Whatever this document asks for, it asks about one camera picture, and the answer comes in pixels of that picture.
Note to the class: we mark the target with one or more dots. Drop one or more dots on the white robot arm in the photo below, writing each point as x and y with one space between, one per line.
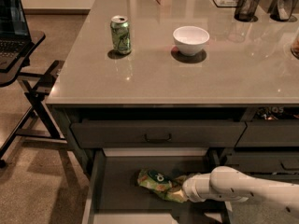
226 184

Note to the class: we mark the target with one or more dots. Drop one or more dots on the top left drawer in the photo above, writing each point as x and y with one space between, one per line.
157 133

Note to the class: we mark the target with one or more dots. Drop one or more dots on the green rice chip bag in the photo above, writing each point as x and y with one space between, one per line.
156 182

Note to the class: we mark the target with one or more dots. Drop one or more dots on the white bowl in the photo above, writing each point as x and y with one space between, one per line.
190 39

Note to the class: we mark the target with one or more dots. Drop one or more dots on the top right drawer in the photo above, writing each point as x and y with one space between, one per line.
270 133

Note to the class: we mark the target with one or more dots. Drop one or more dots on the open middle drawer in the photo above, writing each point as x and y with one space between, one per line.
115 198

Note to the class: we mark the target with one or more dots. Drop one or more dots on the green soda can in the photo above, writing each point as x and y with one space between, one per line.
120 32

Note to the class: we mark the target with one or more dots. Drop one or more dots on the black mesh cup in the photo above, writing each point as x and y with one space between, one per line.
245 10
282 10

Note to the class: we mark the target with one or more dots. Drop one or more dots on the black laptop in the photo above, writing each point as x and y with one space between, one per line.
14 32

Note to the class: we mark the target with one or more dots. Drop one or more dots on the black laptop stand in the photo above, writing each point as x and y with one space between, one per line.
36 88

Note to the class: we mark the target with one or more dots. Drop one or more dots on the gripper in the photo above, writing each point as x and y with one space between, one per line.
189 188

